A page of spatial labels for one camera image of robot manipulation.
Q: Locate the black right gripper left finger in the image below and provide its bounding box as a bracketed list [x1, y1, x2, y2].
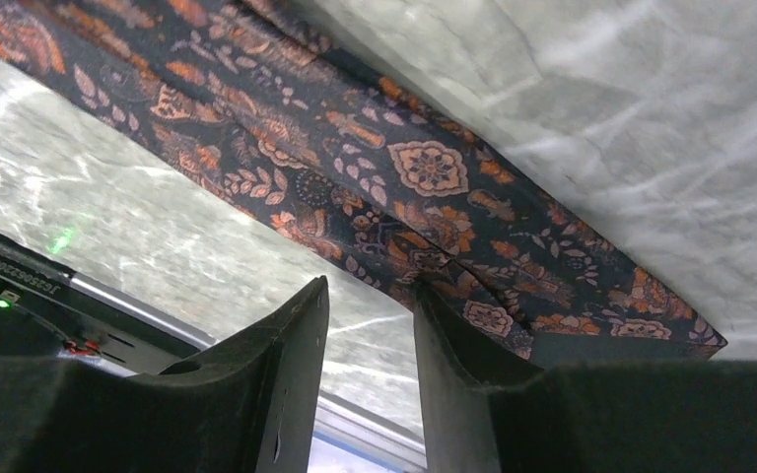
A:
[0, 277, 329, 472]

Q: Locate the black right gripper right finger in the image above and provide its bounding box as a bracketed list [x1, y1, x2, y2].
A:
[414, 285, 757, 472]

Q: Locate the navy orange paisley tie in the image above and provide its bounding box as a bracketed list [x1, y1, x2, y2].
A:
[0, 1, 726, 365]

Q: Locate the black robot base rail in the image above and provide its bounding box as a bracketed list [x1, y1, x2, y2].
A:
[0, 234, 216, 376]

